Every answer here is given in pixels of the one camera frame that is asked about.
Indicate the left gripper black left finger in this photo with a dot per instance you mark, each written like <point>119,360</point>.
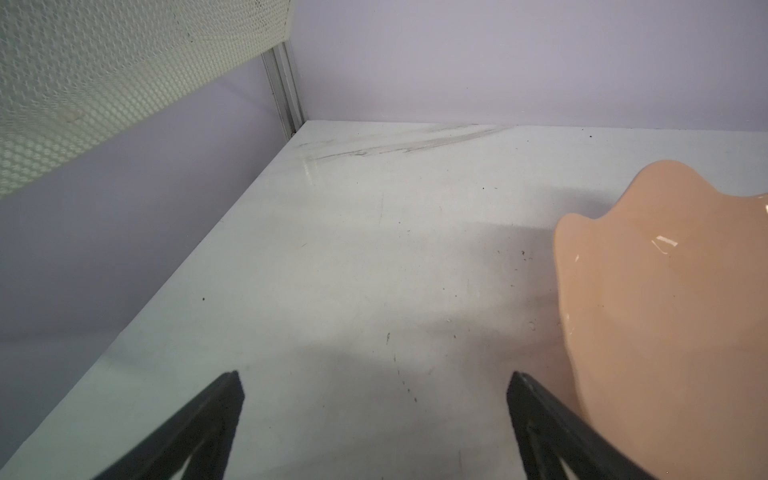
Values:
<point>196,441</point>

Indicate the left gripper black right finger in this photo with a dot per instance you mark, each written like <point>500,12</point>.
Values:
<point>553,440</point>

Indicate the peach wavy fruit bowl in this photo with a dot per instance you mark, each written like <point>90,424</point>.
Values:
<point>663,305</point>

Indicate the white perforated metal shelf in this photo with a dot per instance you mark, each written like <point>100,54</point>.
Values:
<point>76,73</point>

